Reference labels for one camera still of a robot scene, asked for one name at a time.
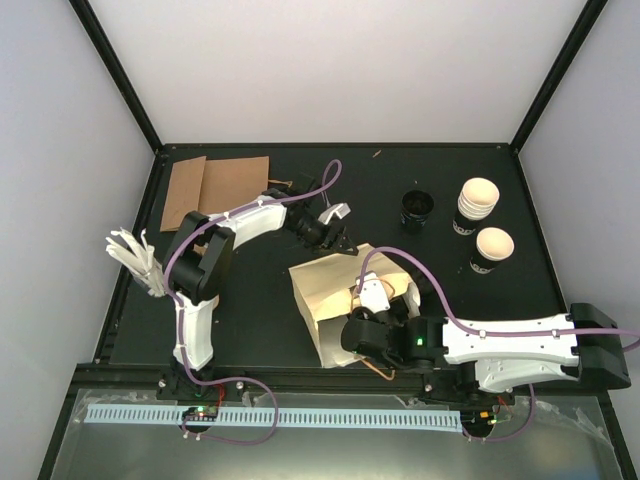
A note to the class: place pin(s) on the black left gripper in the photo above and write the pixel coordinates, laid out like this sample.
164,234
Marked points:
327,240

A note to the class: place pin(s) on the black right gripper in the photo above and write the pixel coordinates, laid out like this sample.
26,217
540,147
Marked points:
400,307

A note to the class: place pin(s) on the cream paper bag with handles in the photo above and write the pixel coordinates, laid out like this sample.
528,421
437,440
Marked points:
323,291

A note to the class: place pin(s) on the stack of white paper cups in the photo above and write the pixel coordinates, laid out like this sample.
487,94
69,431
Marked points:
476,201

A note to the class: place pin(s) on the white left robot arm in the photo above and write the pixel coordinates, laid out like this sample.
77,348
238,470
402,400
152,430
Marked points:
199,259

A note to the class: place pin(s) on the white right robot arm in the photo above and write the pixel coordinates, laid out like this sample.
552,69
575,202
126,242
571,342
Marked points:
482,358

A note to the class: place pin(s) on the black coffee cup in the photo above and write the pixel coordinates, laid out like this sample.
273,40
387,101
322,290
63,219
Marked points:
416,206

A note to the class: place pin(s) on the flat brown paper bag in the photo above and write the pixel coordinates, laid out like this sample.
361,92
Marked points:
183,192

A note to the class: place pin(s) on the white stirrers in holder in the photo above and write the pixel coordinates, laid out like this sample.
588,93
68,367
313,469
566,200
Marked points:
137,255

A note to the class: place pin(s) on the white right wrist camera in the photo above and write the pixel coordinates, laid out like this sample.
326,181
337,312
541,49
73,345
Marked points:
373,293

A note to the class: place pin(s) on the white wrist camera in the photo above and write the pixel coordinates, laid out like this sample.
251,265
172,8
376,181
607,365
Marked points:
334,212
373,293

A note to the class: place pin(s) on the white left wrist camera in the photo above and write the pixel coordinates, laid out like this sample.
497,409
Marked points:
334,212

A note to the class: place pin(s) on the brown paper bag with handles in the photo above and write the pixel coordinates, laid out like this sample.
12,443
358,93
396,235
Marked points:
230,183

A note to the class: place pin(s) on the white slotted cable duct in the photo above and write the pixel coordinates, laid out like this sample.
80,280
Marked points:
319,418

